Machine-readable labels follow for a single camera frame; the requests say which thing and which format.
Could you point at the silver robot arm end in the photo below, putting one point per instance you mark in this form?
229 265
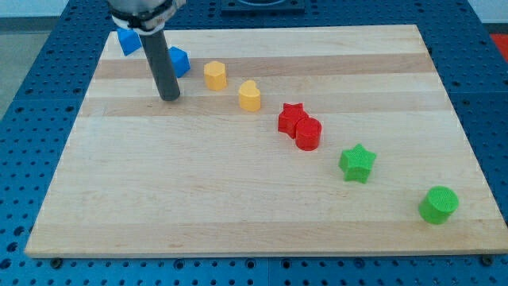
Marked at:
145 17

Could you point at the red cylinder block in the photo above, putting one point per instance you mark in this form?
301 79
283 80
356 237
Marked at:
308 134

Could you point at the blue cube block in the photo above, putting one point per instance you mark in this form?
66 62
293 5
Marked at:
129 41

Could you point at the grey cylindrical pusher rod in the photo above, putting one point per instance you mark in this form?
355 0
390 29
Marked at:
159 60

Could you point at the yellow heart block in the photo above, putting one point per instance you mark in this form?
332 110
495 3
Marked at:
249 96

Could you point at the blue pentagon block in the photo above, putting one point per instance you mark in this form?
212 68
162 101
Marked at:
180 61

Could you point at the green cylinder block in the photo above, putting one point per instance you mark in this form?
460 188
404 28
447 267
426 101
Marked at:
438 205

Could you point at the green star block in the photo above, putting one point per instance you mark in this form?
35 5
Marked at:
357 163

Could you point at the red star block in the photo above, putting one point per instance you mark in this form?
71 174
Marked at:
289 117

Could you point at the yellow hexagon block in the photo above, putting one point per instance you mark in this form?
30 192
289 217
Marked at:
215 75

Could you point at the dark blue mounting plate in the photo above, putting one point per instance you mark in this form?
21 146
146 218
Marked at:
261 6

